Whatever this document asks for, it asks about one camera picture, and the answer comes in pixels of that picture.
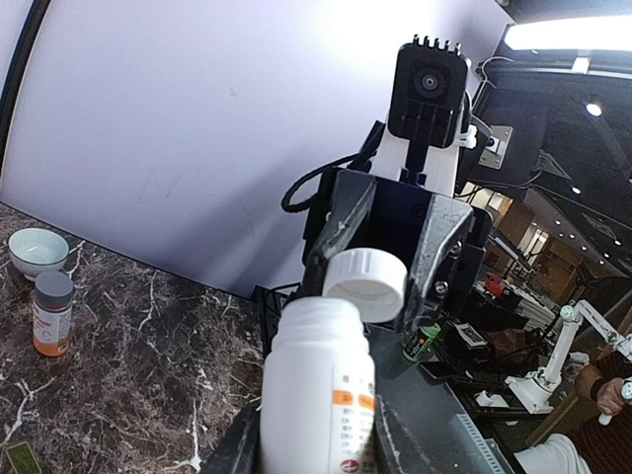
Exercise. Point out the small white pill bottle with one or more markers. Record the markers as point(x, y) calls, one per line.
point(318, 401)

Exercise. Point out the right black frame post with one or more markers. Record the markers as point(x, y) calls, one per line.
point(18, 66)

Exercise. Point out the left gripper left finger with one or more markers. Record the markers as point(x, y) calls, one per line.
point(237, 452)

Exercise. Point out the orange pill bottle grey cap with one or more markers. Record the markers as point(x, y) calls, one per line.
point(52, 313)

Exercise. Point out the white slotted cable duct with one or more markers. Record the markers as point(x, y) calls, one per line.
point(483, 453)

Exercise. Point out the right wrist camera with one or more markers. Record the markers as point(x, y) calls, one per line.
point(430, 119)

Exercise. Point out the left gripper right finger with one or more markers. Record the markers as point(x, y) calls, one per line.
point(426, 443)

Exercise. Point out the right light green bowl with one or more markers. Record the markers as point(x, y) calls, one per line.
point(37, 250)

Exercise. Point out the green jar in background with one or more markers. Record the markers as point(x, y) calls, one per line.
point(420, 341)

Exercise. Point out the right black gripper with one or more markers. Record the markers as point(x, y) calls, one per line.
point(440, 240)

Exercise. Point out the white bottle screw cap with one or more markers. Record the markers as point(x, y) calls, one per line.
point(373, 280)

